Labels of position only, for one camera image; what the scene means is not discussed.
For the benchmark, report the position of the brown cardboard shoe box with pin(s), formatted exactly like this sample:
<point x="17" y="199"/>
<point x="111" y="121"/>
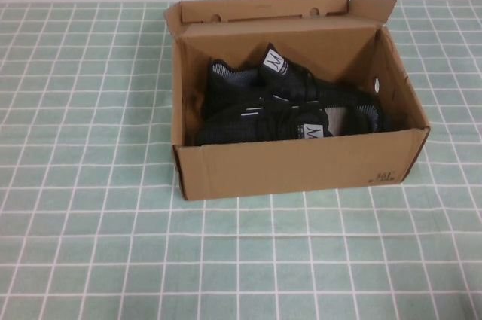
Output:
<point x="263" y="173"/>

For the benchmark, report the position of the black knit sneaker white stripes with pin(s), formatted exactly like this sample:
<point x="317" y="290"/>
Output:
<point x="233" y="128"/>
<point x="226" y="79"/>

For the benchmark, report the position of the green white checked tablecloth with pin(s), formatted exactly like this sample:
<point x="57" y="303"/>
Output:
<point x="94" y="184"/>

